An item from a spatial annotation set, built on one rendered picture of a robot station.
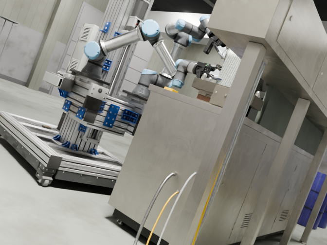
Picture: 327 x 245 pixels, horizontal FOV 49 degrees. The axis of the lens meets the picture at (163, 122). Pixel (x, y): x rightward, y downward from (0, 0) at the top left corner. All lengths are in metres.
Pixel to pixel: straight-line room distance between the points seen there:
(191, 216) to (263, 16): 0.79
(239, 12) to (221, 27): 0.09
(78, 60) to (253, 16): 1.97
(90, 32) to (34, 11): 8.11
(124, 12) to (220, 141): 1.79
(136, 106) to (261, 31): 1.68
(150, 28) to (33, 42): 8.85
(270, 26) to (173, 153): 0.99
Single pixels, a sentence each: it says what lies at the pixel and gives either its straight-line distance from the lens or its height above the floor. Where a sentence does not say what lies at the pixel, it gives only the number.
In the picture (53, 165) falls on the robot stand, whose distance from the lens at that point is 2.54.
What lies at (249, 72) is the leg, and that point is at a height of 1.02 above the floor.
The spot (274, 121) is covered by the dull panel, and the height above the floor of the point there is 0.96.
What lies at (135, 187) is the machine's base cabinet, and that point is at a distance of 2.21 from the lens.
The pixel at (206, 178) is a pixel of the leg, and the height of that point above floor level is 0.59.
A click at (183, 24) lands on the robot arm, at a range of 2.56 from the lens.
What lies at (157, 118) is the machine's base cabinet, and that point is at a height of 0.72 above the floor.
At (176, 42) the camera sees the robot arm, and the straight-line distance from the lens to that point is 2.95.
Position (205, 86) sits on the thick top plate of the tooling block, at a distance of 2.13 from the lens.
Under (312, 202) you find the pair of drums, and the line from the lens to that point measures 5.40.
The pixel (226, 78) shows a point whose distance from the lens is 2.31.
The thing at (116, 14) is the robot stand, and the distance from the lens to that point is 2.98.
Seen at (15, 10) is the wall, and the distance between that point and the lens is 11.01.
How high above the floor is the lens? 0.76
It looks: 2 degrees down
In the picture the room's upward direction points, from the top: 21 degrees clockwise
